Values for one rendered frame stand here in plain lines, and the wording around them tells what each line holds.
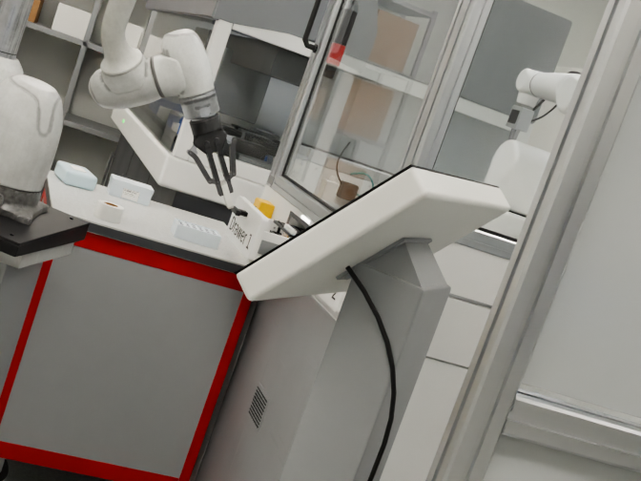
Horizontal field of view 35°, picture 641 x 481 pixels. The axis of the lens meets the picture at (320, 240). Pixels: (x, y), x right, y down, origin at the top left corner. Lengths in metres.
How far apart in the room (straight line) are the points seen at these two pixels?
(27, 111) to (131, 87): 0.37
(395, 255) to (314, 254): 0.20
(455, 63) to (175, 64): 0.71
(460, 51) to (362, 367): 0.76
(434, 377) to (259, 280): 0.84
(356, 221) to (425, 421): 0.93
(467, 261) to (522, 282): 1.23
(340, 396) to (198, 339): 1.18
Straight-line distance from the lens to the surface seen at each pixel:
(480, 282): 2.22
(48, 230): 2.21
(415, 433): 2.28
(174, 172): 3.36
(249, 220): 2.55
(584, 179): 0.97
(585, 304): 1.02
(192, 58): 2.46
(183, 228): 2.78
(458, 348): 2.24
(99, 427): 2.83
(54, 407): 2.80
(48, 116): 2.21
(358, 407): 1.63
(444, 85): 2.10
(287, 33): 3.39
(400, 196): 1.40
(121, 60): 2.47
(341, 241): 1.43
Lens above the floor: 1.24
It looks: 8 degrees down
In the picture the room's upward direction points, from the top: 20 degrees clockwise
